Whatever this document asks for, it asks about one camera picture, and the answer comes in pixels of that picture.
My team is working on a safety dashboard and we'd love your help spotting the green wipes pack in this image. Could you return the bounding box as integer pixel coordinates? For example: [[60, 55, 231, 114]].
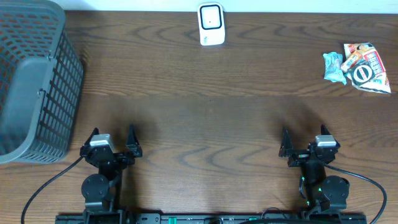
[[323, 52, 347, 85]]

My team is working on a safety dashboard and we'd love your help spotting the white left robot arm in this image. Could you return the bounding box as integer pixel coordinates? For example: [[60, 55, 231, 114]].
[[80, 125, 142, 223]]

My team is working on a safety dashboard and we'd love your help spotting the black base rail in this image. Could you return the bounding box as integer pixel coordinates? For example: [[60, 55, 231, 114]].
[[55, 212, 368, 224]]

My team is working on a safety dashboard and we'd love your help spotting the grey plastic mesh basket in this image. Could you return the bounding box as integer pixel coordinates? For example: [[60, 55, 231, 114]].
[[1, 1, 85, 164]]

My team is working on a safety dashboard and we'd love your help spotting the white barcode scanner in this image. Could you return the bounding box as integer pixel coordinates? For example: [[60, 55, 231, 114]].
[[197, 2, 226, 46]]

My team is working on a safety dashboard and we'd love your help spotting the orange snack pack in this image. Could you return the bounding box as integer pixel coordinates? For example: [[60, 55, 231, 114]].
[[340, 51, 363, 73]]

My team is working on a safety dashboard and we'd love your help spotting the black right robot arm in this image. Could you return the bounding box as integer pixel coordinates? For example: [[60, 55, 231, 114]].
[[279, 125, 349, 220]]

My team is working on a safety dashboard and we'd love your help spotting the black camera cable right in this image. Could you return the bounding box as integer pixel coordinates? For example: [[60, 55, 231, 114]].
[[323, 163, 388, 224]]

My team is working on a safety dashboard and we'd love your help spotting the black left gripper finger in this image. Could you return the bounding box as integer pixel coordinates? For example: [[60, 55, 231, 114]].
[[84, 128, 99, 146], [126, 124, 142, 157]]

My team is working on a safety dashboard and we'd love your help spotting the yellow wet wipes pack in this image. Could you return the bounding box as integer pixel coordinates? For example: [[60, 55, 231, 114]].
[[343, 42, 392, 95]]

